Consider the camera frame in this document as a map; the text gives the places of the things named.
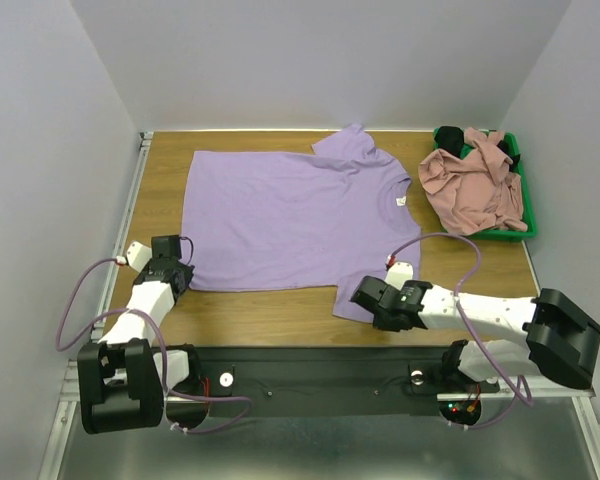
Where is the purple t-shirt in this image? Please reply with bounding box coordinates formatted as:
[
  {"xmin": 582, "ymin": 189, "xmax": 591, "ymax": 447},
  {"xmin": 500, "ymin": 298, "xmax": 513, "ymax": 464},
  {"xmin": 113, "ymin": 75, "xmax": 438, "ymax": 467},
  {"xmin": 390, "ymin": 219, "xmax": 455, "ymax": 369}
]
[{"xmin": 181, "ymin": 125, "xmax": 421, "ymax": 323}]

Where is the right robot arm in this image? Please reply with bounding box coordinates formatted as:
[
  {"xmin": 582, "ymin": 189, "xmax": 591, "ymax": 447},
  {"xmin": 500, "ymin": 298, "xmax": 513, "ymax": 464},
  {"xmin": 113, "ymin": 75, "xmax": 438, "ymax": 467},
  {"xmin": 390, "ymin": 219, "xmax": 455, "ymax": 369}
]
[{"xmin": 351, "ymin": 276, "xmax": 600, "ymax": 390}]

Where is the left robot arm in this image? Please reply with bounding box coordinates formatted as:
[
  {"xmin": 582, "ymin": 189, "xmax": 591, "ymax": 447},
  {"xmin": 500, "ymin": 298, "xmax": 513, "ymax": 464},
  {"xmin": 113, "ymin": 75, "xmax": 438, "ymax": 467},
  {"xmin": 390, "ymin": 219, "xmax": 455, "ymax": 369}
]
[{"xmin": 77, "ymin": 235, "xmax": 203, "ymax": 434}]

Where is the right electronics board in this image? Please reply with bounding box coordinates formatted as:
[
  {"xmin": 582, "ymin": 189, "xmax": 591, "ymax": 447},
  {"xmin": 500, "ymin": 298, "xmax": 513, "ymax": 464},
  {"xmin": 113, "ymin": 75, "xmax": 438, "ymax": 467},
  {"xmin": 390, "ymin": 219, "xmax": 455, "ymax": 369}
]
[{"xmin": 438, "ymin": 399, "xmax": 482, "ymax": 427}]

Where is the pink t-shirt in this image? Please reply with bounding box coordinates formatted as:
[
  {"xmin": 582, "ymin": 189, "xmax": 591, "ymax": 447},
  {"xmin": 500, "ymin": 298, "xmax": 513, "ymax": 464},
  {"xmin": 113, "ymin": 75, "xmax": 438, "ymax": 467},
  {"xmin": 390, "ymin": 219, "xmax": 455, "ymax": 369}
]
[{"xmin": 418, "ymin": 128, "xmax": 527, "ymax": 236}]

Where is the green plastic bin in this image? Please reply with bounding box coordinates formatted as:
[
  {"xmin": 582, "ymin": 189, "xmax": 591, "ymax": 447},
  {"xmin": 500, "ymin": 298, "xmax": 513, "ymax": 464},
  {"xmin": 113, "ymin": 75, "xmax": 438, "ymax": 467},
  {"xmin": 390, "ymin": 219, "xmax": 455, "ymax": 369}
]
[{"xmin": 431, "ymin": 127, "xmax": 539, "ymax": 243}]

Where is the black t-shirt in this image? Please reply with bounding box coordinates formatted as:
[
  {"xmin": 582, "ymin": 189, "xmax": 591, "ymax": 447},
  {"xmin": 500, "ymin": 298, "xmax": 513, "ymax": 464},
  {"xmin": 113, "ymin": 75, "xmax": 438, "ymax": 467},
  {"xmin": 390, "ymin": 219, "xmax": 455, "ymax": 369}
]
[{"xmin": 434, "ymin": 126, "xmax": 465, "ymax": 157}]

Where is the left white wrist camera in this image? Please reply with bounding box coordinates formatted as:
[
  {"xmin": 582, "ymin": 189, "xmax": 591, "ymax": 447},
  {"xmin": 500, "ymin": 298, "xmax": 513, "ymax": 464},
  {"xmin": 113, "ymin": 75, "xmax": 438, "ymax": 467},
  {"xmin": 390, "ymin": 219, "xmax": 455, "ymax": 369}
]
[{"xmin": 115, "ymin": 241, "xmax": 152, "ymax": 272}]

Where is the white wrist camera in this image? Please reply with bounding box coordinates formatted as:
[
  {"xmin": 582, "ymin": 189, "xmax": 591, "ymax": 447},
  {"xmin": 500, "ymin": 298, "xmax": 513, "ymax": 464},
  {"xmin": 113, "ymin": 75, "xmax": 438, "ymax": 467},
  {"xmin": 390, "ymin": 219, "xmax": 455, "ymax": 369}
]
[
  {"xmin": 115, "ymin": 241, "xmax": 152, "ymax": 272},
  {"xmin": 384, "ymin": 256, "xmax": 414, "ymax": 290}
]

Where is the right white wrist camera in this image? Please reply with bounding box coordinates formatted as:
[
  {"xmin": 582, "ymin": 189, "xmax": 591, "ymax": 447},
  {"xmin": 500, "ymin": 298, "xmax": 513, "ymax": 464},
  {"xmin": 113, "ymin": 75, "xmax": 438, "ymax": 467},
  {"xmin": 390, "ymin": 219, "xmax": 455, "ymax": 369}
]
[{"xmin": 384, "ymin": 256, "xmax": 414, "ymax": 290}]

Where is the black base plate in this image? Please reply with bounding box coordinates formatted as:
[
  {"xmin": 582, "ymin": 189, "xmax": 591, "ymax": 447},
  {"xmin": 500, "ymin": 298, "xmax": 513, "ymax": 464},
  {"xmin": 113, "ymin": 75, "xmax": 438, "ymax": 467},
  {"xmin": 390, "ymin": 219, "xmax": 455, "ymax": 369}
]
[{"xmin": 187, "ymin": 346, "xmax": 498, "ymax": 417}]

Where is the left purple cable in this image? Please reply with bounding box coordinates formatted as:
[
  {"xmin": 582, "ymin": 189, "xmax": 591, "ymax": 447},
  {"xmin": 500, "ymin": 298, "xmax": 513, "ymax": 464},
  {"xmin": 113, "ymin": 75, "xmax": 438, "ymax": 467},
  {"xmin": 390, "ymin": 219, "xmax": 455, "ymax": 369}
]
[{"xmin": 54, "ymin": 255, "xmax": 253, "ymax": 435}]

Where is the aluminium front rail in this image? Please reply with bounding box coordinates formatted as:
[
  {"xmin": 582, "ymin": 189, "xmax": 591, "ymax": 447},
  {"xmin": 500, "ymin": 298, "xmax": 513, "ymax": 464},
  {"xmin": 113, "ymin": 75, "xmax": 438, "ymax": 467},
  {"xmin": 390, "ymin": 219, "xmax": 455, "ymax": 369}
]
[{"xmin": 61, "ymin": 355, "xmax": 599, "ymax": 401}]

